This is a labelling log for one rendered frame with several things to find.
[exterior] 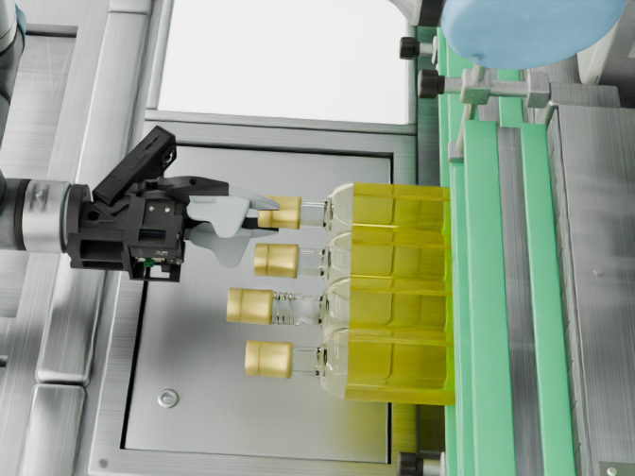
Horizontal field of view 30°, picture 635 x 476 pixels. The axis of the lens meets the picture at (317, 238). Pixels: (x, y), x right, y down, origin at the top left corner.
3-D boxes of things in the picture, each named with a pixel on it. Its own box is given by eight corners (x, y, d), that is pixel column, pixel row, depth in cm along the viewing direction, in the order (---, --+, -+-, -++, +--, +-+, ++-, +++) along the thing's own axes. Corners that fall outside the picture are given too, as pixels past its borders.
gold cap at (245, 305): (271, 302, 120) (228, 299, 120) (273, 282, 117) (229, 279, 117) (269, 331, 118) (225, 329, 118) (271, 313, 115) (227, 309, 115)
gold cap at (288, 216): (300, 208, 127) (260, 206, 127) (301, 189, 124) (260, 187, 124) (299, 236, 125) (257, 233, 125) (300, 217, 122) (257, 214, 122)
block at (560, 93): (595, 140, 124) (528, 136, 124) (618, 79, 116) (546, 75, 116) (598, 167, 122) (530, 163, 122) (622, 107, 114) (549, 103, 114)
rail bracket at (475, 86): (525, 147, 125) (407, 141, 125) (558, 36, 111) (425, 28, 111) (526, 170, 123) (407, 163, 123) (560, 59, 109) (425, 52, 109)
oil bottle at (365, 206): (521, 218, 128) (323, 207, 128) (530, 188, 124) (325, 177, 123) (523, 263, 125) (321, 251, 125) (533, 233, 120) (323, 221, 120)
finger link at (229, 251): (271, 280, 125) (184, 269, 124) (275, 234, 129) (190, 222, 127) (276, 265, 123) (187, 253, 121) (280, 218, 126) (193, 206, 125)
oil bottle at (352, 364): (530, 362, 118) (317, 349, 118) (540, 334, 114) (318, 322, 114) (533, 413, 115) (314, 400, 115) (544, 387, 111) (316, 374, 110)
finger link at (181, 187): (233, 214, 123) (151, 217, 124) (234, 200, 123) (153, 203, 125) (225, 188, 119) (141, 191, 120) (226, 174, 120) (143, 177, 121)
